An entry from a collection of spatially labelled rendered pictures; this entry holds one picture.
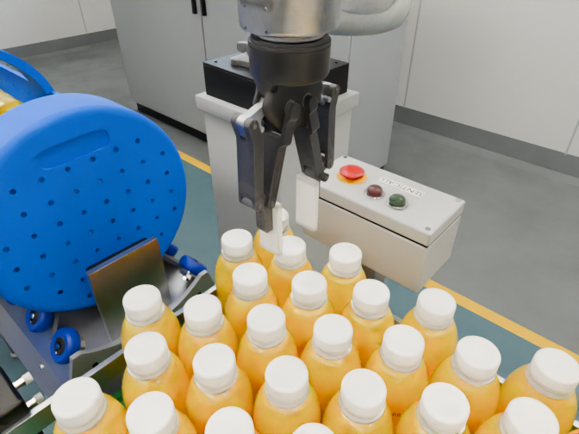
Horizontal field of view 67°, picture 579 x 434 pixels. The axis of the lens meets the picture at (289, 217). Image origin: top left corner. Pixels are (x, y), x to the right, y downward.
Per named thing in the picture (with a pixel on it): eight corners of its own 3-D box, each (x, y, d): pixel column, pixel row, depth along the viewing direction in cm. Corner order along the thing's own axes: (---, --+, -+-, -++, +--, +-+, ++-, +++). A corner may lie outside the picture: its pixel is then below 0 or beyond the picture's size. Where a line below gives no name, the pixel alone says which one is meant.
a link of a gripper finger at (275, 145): (302, 103, 42) (293, 102, 40) (279, 211, 46) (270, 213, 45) (272, 93, 44) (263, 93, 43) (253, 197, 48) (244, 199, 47)
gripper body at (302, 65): (289, 17, 44) (289, 107, 49) (225, 33, 39) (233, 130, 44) (351, 29, 40) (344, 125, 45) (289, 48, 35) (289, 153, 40)
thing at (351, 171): (348, 168, 66) (349, 160, 65) (369, 176, 64) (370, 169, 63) (333, 176, 63) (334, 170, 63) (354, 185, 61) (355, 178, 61)
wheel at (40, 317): (45, 293, 62) (30, 293, 60) (59, 309, 59) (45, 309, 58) (33, 321, 62) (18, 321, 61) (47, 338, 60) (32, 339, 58)
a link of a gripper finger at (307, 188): (295, 174, 51) (300, 172, 52) (295, 223, 55) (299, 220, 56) (315, 183, 50) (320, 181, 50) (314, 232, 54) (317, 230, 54)
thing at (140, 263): (163, 294, 68) (147, 230, 61) (171, 302, 67) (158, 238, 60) (102, 332, 62) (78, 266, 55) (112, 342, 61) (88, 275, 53)
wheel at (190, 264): (179, 249, 68) (171, 260, 68) (197, 262, 65) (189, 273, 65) (196, 257, 72) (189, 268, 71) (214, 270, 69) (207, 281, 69)
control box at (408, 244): (339, 207, 75) (344, 151, 69) (450, 257, 64) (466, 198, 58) (301, 232, 69) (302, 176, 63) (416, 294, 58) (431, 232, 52)
